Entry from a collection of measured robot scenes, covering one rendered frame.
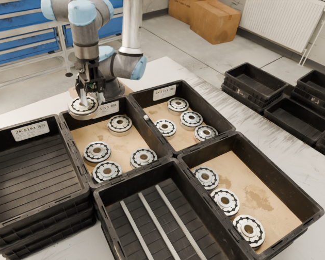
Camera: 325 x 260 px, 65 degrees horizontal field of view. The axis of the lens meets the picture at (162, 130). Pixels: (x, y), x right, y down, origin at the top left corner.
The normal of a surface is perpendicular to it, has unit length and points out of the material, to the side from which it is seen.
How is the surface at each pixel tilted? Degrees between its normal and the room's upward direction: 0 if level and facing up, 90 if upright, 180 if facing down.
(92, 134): 0
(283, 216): 0
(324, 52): 90
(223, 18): 89
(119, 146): 0
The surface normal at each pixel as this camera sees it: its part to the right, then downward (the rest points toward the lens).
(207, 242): 0.07, -0.72
